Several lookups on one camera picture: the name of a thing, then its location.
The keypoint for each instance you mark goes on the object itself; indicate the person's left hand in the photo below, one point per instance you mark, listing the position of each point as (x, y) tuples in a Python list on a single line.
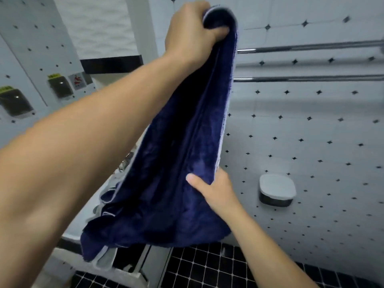
[(187, 35)]

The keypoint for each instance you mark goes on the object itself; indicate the person's right hand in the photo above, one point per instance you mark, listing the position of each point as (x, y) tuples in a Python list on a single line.
[(217, 194)]

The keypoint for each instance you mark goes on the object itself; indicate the person's left thumb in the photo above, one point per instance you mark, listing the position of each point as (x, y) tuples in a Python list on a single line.
[(216, 32)]

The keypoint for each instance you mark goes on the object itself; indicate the person's right thumb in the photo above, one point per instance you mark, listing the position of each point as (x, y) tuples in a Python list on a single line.
[(198, 181)]

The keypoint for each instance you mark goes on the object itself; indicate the navy blue towel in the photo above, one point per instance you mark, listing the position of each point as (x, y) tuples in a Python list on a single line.
[(180, 164)]

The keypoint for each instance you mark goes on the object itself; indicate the person's left forearm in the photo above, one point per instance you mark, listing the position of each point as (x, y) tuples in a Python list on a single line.
[(90, 140)]

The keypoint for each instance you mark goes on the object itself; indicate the person's right forearm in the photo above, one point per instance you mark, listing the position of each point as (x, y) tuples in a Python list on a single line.
[(264, 248)]

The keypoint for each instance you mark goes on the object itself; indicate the chrome faucet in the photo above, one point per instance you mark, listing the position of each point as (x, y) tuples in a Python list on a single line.
[(126, 161)]

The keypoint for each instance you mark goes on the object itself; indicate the frosted window with black ledge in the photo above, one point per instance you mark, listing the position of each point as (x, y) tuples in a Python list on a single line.
[(99, 29)]

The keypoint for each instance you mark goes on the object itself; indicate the white sink counter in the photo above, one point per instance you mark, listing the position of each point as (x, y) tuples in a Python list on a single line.
[(78, 224)]

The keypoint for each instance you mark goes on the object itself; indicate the white vanity cabinet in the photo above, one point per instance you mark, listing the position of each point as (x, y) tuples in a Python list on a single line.
[(60, 260)]

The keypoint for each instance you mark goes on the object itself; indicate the white wall soap box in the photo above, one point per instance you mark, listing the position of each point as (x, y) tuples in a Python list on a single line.
[(277, 188)]

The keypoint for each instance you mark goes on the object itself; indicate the chrome towel rail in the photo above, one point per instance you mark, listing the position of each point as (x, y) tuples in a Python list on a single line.
[(309, 46), (309, 78)]

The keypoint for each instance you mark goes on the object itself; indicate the red and white wall sticker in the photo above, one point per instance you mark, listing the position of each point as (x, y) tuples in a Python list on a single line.
[(77, 80)]

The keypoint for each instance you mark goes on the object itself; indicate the wall socket with splash cover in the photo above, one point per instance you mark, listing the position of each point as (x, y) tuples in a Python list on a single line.
[(15, 102), (60, 86)]

